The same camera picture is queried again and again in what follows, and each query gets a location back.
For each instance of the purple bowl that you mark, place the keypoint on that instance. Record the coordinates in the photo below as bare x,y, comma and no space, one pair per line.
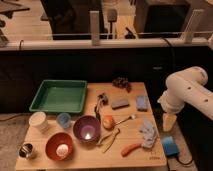
87,129

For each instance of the blue box off table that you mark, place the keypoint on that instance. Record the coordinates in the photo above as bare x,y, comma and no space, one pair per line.
169,146

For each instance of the peach fruit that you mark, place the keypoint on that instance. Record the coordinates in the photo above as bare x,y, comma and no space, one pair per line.
108,122

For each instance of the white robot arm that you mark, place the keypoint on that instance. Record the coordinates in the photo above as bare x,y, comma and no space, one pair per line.
185,86

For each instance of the small blue cup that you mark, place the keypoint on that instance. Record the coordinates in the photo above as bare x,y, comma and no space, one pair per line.
64,120

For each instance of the light blue towel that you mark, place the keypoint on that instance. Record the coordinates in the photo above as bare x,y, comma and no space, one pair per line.
149,134

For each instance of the green plastic tray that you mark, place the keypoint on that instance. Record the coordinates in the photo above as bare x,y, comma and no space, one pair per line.
57,96

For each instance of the grey sponge block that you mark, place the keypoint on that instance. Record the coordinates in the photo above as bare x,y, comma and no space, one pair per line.
119,103

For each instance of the white paper cup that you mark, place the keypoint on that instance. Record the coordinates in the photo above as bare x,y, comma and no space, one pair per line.
39,121

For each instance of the blue sponge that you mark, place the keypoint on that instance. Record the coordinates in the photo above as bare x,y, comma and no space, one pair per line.
141,103

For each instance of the black-handled tool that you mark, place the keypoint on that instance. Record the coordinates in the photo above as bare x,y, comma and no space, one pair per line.
102,100

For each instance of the red bowl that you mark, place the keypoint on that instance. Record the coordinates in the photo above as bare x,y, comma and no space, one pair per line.
59,146

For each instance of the white-headed brush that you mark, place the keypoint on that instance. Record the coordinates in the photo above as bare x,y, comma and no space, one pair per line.
131,117

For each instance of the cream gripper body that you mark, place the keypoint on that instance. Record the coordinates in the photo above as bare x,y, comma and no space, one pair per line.
168,121

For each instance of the small metal cup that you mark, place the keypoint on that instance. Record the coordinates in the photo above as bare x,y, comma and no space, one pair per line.
27,151

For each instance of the yellow tongs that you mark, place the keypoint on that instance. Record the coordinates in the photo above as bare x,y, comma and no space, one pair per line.
106,141

